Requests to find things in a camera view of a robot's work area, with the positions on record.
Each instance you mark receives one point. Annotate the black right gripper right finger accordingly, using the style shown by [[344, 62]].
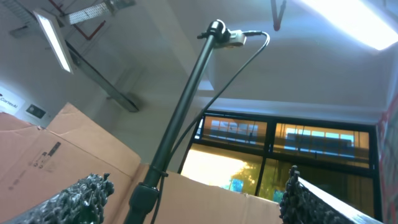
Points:
[[305, 203]]

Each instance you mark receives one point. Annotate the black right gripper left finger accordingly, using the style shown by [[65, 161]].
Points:
[[82, 202]]

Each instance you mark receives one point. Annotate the black framed window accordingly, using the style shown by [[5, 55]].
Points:
[[252, 154]]

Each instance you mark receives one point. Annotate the left ceiling light panel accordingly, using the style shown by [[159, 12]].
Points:
[[51, 29]]

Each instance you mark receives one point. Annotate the ceiling light panel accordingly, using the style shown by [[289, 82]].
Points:
[[356, 19], [51, 29]]

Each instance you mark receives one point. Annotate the right ceiling light panel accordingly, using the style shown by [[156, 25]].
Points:
[[356, 19]]

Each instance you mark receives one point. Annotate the black overhead camera pole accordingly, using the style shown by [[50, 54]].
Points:
[[146, 194]]

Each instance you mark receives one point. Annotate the brown cardboard box wall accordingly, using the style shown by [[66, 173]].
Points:
[[37, 163]]

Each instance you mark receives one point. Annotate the white wall sign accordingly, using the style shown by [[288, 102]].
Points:
[[10, 103]]

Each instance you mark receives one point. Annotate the grey overhead camera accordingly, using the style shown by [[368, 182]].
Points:
[[231, 39]]

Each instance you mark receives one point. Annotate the metal ceiling cable tray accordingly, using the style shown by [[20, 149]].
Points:
[[104, 8]]

